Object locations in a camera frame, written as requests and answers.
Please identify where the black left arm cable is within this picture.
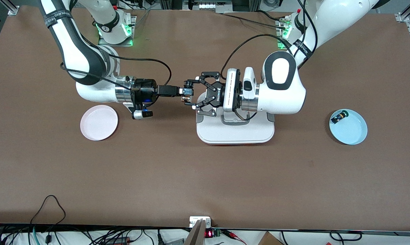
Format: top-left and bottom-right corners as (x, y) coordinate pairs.
(220, 33), (319, 84)

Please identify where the light blue round plate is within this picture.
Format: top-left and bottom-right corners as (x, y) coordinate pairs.
(329, 109), (368, 146)

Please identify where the wooden strip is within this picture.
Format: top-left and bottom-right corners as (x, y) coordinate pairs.
(184, 219), (206, 245)

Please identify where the long black right arm cable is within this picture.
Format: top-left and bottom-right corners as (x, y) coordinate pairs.
(78, 32), (172, 88)

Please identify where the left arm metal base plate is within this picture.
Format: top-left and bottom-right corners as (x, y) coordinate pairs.
(276, 19), (294, 50)

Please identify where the pink round plate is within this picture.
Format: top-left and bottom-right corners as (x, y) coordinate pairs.
(80, 105), (119, 141)

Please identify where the small white box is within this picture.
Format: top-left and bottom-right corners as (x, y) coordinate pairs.
(189, 216), (211, 228)

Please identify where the black cable across table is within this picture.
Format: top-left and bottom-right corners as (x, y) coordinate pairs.
(221, 13), (288, 30)

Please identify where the aluminium frame rack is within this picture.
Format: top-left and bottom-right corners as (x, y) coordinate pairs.
(159, 0), (261, 13)

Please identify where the black and green small toy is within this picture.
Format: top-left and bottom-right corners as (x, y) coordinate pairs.
(330, 110), (348, 124)

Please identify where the brown cardboard piece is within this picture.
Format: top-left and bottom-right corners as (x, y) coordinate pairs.
(258, 231), (284, 245)

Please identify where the aluminium corner bracket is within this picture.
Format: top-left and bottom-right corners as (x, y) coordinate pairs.
(0, 0), (19, 16)

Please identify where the black looped cable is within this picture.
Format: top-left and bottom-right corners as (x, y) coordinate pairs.
(30, 195), (67, 227)

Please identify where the white lidded lunch box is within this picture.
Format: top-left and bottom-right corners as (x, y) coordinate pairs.
(196, 92), (275, 146)

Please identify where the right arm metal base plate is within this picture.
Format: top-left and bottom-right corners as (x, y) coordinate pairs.
(98, 14), (137, 47)

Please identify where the short black right arm cable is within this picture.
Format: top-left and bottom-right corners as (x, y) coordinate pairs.
(60, 62), (134, 91)

